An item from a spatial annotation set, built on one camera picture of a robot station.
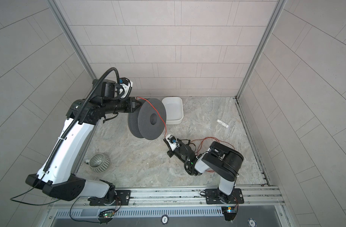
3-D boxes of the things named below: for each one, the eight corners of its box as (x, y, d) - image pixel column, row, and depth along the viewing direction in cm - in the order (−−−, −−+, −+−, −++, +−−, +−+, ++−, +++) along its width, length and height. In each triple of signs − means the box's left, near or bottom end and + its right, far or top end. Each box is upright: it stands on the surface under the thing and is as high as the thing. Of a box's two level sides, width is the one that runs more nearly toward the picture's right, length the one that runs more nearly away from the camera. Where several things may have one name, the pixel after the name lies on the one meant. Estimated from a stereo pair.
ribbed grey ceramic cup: (90, 165, 83) (84, 161, 78) (105, 154, 87) (100, 149, 82) (98, 178, 79) (92, 174, 73) (113, 165, 83) (109, 161, 78)
